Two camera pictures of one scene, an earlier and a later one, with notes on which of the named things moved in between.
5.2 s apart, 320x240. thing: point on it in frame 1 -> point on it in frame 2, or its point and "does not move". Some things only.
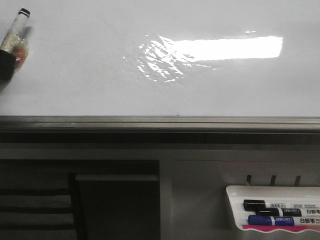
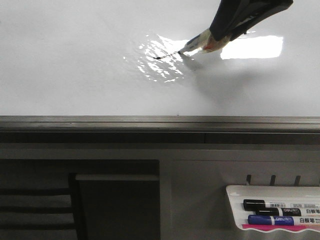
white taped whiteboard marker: (15, 42) -> (206, 41)
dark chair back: (41, 213) does not move
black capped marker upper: (255, 204) does not move
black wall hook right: (297, 183) does not move
